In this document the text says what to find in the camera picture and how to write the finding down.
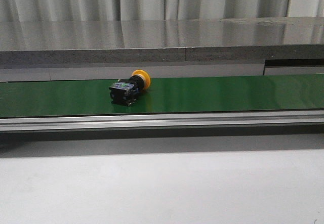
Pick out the yellow mushroom push button switch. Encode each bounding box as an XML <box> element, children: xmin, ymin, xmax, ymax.
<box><xmin>109</xmin><ymin>69</ymin><xmax>151</xmax><ymax>106</ymax></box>

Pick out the grey stone-edged rear table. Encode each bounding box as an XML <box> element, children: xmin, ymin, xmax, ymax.
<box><xmin>1</xmin><ymin>17</ymin><xmax>323</xmax><ymax>67</ymax></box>

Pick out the green conveyor belt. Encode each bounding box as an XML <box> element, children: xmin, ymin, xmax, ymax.
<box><xmin>1</xmin><ymin>74</ymin><xmax>323</xmax><ymax>118</ymax></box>

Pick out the white pleated curtain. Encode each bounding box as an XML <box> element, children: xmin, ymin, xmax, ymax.
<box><xmin>1</xmin><ymin>0</ymin><xmax>323</xmax><ymax>22</ymax></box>

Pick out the grey conveyor rear rail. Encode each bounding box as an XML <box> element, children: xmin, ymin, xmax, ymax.
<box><xmin>1</xmin><ymin>59</ymin><xmax>323</xmax><ymax>82</ymax></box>

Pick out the aluminium conveyor front rail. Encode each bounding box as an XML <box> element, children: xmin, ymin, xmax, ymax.
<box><xmin>1</xmin><ymin>110</ymin><xmax>323</xmax><ymax>132</ymax></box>

